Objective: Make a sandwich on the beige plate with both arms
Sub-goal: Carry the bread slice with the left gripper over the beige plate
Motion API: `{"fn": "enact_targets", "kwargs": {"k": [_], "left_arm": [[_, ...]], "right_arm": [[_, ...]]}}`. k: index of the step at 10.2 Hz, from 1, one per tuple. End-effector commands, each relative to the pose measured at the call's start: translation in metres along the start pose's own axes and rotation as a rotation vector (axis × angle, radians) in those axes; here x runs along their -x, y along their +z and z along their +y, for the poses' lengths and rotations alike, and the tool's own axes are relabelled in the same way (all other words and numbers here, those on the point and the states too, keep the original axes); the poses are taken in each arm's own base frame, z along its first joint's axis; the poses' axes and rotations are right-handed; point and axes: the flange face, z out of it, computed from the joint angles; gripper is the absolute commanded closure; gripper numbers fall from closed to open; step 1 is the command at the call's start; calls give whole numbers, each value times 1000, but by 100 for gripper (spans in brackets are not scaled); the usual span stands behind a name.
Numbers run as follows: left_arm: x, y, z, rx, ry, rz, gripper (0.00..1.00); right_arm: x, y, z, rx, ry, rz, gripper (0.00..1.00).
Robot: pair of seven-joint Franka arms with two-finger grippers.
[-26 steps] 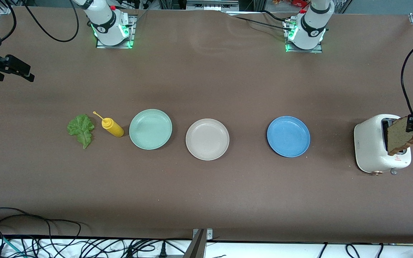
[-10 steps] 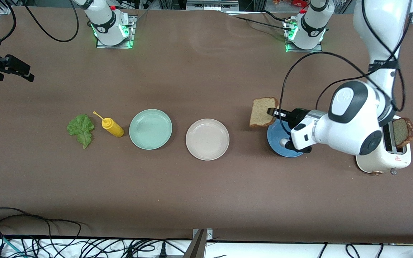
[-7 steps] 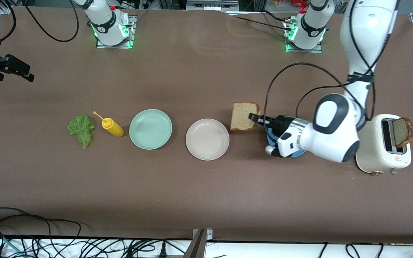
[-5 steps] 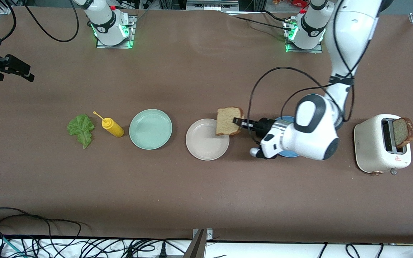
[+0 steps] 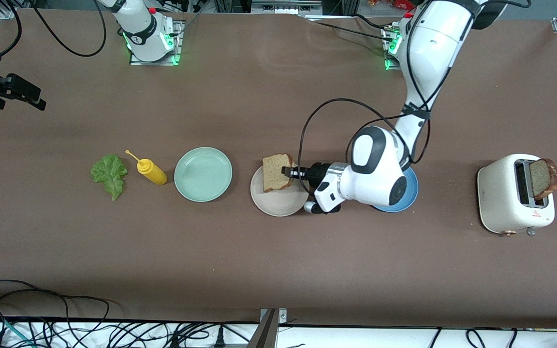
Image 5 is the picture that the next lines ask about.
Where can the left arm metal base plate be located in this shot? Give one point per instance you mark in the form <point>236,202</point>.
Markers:
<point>388,66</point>

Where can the red package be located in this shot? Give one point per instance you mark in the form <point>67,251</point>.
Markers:
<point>389,4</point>

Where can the blue round plate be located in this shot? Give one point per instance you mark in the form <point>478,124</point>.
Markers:
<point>413,188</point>

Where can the yellow mustard squeeze bottle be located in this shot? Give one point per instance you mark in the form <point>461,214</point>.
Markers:
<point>153,173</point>

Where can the metal bracket plate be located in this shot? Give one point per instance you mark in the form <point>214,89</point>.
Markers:
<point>283,316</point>

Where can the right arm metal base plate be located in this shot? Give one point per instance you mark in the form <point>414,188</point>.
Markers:
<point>178,48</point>

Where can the grey metal post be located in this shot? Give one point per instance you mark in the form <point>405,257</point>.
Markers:
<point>265,334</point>

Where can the beige round plate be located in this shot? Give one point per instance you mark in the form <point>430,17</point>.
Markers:
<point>278,203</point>

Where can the grey equipment box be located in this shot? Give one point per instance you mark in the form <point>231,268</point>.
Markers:
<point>285,7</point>

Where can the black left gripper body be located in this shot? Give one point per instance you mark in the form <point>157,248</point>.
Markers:
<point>317,172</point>

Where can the white two-slot toaster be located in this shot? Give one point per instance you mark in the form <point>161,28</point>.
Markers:
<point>498,193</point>

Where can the brown bread slice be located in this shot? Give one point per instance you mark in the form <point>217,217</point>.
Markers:
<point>542,178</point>
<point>273,174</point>

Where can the green lettuce leaf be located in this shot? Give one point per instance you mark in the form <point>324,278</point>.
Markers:
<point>109,174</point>

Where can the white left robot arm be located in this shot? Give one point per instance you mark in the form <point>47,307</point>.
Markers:
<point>428,48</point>

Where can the green round plate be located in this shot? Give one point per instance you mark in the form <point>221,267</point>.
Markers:
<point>203,174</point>

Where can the black power plug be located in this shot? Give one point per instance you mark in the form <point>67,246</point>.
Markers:
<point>219,338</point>

